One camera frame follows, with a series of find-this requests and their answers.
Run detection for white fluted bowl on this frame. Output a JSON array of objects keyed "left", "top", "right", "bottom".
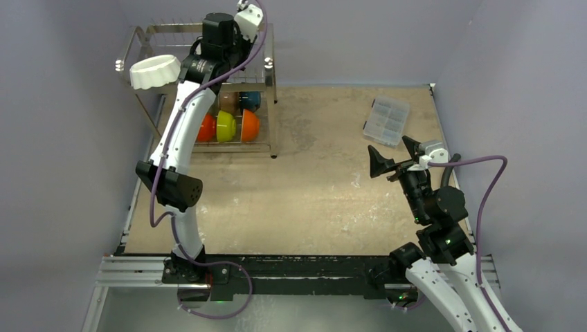
[{"left": 129, "top": 55, "right": 181, "bottom": 90}]

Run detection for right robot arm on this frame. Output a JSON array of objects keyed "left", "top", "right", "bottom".
[{"left": 368, "top": 136, "right": 521, "bottom": 331}]

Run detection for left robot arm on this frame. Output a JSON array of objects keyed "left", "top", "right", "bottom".
[{"left": 130, "top": 9, "right": 267, "bottom": 283}]

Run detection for metal two-tier dish rack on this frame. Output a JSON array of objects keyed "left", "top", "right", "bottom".
[{"left": 114, "top": 22, "right": 278, "bottom": 158}]

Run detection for clear plastic organizer box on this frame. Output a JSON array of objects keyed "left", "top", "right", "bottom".
[{"left": 363, "top": 95, "right": 410, "bottom": 147}]

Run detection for front orange bowl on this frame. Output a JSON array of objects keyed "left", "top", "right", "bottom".
[{"left": 240, "top": 109, "right": 260, "bottom": 142}]

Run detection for teal blue bowl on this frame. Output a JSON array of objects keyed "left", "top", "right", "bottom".
[{"left": 239, "top": 91, "right": 262, "bottom": 113}]

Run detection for lime green bowl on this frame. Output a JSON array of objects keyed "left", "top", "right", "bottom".
[{"left": 216, "top": 111, "right": 236, "bottom": 142}]

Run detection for brown speckled bowl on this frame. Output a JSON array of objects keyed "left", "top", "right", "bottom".
[{"left": 218, "top": 92, "right": 240, "bottom": 115}]

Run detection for front red-orange bowl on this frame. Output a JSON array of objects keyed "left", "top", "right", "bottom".
[{"left": 196, "top": 113, "right": 217, "bottom": 142}]

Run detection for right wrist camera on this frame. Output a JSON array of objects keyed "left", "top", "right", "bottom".
[{"left": 408, "top": 140, "right": 450, "bottom": 172}]

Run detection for black hose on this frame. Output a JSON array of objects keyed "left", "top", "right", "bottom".
[{"left": 440, "top": 153, "right": 462, "bottom": 189}]

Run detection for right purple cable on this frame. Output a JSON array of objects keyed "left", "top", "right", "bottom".
[{"left": 426, "top": 155, "right": 509, "bottom": 332}]

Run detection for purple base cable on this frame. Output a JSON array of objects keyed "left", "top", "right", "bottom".
[{"left": 176, "top": 262, "right": 255, "bottom": 321}]

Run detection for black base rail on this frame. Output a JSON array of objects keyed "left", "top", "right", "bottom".
[{"left": 162, "top": 254, "right": 415, "bottom": 301}]

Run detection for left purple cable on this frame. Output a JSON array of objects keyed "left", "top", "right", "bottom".
[{"left": 149, "top": 0, "right": 269, "bottom": 271}]

